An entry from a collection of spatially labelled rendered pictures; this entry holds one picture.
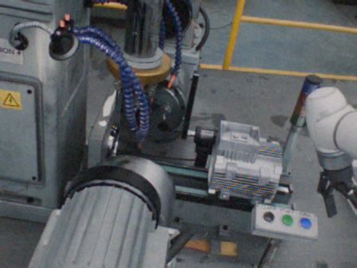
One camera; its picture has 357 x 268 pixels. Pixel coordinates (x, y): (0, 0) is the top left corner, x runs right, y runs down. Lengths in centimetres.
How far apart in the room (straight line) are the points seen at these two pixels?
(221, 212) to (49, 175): 56
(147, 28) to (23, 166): 52
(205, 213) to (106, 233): 79
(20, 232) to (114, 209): 74
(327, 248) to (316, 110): 62
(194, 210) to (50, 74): 65
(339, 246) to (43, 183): 98
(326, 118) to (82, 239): 67
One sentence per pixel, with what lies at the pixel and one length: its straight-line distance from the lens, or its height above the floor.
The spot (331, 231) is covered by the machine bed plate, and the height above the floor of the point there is 80.
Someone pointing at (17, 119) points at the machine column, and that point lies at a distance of 125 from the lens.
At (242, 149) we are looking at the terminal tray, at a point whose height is 112.
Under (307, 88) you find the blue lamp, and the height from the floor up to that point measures 119.
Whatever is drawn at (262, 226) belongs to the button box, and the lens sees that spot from 124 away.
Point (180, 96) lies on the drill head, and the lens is 156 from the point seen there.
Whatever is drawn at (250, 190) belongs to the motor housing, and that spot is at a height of 101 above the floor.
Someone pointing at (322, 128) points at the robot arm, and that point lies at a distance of 115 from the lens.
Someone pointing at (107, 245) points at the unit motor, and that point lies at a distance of 73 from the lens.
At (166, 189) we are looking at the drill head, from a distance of 116.
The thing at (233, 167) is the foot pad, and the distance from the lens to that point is 136.
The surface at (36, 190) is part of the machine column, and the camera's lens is 140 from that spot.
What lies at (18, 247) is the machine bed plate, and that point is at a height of 80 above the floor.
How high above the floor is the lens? 192
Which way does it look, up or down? 36 degrees down
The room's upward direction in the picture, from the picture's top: 11 degrees clockwise
